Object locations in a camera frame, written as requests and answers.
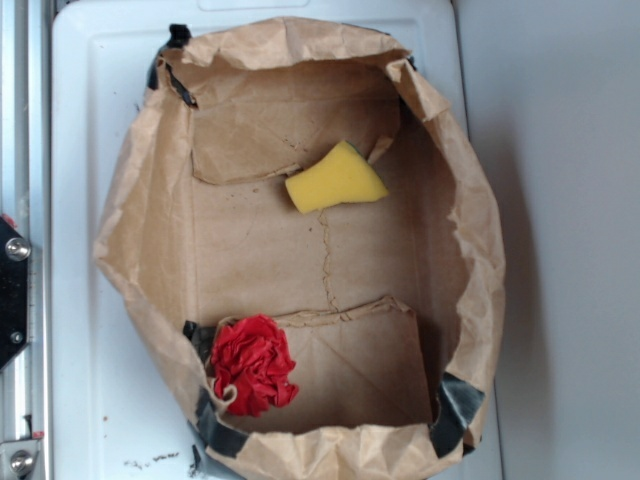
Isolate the yellow sponge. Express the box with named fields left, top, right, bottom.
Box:
left=285, top=141, right=389, bottom=214

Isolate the black tape strip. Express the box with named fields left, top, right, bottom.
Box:
left=195, top=387, right=249, bottom=458
left=430, top=372, right=486, bottom=458

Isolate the black tape strip bottom left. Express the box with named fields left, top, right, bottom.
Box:
left=195, top=387, right=249, bottom=458

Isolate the brown paper bag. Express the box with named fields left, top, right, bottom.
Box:
left=94, top=17, right=506, bottom=479

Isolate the white plastic bin lid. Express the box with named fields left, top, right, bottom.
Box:
left=50, top=1, right=502, bottom=479

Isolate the aluminium frame rail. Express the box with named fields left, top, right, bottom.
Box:
left=1, top=1, right=56, bottom=479

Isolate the black bracket with bolts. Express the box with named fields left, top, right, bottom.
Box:
left=0, top=215, right=32, bottom=372

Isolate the black tape strip right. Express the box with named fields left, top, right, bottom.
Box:
left=430, top=372, right=486, bottom=458

